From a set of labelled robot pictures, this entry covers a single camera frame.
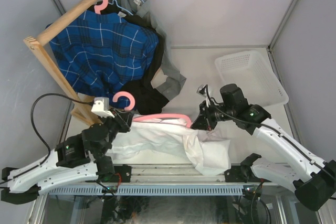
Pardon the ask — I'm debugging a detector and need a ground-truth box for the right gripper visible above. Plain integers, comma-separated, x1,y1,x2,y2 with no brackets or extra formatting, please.
192,99,236,131

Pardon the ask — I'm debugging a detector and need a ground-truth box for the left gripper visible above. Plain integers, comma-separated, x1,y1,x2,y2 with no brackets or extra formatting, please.
97,107,134,157

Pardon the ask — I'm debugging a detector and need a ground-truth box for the pink hanger of white shirt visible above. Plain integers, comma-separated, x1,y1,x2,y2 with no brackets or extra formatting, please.
112,91,192,128

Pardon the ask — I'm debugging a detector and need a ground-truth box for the white shirt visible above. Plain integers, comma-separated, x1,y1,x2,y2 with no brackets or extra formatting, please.
107,119,231,176

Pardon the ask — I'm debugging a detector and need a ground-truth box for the blue plaid shirt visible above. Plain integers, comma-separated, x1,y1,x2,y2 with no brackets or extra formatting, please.
49,10,159,97

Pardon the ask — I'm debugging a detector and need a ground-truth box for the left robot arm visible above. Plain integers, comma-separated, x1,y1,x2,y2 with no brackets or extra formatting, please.
1,111,134,205

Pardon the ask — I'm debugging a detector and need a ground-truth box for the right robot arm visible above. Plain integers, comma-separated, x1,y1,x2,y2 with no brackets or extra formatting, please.
191,84,335,211

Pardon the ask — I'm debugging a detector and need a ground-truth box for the black shirt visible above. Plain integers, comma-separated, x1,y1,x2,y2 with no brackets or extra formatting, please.
83,5,168,115

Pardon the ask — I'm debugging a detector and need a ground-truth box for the grey shirt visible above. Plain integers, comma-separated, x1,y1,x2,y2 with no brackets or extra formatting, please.
107,0,187,101

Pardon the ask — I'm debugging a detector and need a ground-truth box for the wooden clothes rack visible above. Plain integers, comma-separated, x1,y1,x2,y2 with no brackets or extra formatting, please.
23,0,150,126

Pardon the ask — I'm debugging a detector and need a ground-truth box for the white plastic basket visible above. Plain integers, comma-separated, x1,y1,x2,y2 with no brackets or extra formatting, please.
214,50,289,107

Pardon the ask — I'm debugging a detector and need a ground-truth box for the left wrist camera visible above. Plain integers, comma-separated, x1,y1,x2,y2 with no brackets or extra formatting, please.
91,97,115,118

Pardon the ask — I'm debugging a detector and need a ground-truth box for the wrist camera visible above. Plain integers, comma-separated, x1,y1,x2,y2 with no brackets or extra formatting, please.
196,84,211,107
91,97,115,118

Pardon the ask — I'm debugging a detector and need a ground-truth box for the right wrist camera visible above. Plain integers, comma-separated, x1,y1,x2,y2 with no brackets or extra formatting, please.
196,84,211,107

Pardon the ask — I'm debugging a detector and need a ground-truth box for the left camera black cable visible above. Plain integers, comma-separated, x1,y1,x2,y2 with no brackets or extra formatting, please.
30,92,95,154

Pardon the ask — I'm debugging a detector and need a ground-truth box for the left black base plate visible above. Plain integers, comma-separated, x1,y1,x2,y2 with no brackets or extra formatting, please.
111,164,132,183

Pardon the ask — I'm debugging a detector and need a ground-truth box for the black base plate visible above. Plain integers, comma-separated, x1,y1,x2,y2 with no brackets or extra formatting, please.
111,164,132,183
224,165,262,183

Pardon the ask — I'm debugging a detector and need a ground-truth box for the aluminium mounting rail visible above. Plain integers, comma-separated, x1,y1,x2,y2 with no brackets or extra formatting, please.
112,163,289,184

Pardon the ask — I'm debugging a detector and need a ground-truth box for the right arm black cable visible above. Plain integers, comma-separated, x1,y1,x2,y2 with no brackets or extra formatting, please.
204,84,336,201

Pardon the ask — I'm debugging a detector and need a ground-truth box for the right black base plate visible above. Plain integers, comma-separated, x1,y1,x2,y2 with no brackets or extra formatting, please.
224,165,262,183

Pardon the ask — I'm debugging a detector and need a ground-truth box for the slotted grey cable duct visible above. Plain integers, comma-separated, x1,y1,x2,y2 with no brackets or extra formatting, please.
49,184,244,196

